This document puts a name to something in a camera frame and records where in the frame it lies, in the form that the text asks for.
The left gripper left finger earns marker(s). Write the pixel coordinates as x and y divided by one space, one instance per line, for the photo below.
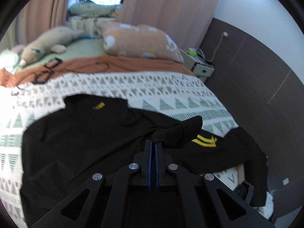
143 159

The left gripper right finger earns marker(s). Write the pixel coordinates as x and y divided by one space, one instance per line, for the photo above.
163 159

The black garment with yellow stripes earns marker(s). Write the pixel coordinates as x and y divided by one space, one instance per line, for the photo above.
99 134

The patterned white bedspread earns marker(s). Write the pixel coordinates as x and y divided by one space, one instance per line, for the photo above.
173 94

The white bedside cabinet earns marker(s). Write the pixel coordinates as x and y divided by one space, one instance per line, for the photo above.
198 67

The peach cartoon pillow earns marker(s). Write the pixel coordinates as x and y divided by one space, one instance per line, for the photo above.
140 41

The beige plush toy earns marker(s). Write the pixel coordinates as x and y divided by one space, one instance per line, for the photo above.
53 40

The orange blanket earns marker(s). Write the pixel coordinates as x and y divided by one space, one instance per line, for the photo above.
90 65

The pink curtain right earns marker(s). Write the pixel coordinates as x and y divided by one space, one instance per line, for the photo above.
185 21

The pink curtain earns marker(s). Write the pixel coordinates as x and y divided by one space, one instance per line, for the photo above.
185 21
39 16

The green bedding bundle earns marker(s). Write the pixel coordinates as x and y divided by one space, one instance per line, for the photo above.
91 9

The pink curtain left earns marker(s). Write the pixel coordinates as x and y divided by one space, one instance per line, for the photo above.
39 16

